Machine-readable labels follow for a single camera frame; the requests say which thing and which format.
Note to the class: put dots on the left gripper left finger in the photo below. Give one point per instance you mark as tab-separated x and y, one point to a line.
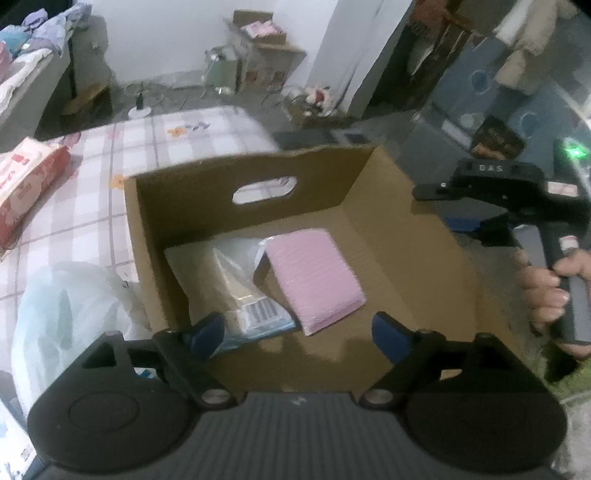
185	353

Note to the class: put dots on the white plastic bag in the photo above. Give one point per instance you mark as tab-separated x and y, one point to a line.
63	310

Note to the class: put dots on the white striped rolled blanket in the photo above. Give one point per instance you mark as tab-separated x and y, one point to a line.
18	72

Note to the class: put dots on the clear packaged cloth bag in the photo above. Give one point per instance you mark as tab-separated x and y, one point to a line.
225	276

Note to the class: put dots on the red tissue pack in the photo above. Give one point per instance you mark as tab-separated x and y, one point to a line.
27	172

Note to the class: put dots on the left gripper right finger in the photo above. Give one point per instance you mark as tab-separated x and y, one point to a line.
413	355

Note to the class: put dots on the blue grey clothes pile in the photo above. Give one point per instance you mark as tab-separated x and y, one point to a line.
38	31

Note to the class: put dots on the large brown cardboard box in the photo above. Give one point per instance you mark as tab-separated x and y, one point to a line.
342	239

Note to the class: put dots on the small cardboard box background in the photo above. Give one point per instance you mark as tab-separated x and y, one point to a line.
266	59

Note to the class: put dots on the person right hand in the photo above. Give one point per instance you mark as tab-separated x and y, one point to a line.
541	290

